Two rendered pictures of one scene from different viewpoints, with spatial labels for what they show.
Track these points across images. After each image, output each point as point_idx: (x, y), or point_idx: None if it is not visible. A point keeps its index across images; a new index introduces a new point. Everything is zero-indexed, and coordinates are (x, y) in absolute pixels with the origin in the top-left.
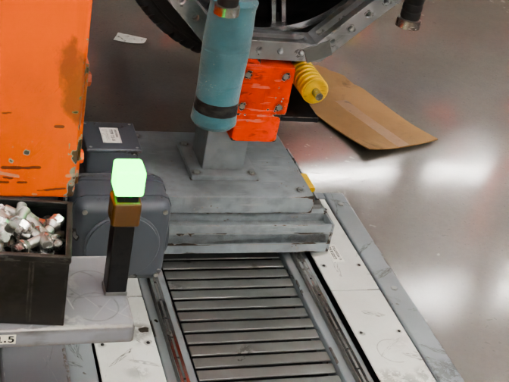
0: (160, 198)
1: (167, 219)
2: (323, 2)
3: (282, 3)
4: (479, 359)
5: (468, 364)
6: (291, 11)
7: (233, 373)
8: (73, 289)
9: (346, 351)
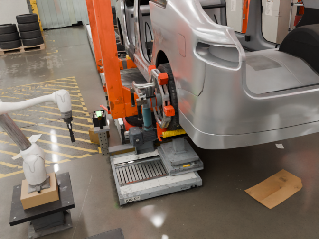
0: (132, 133)
1: (131, 136)
2: None
3: None
4: (149, 209)
5: (146, 206)
6: None
7: (130, 169)
8: None
9: (136, 180)
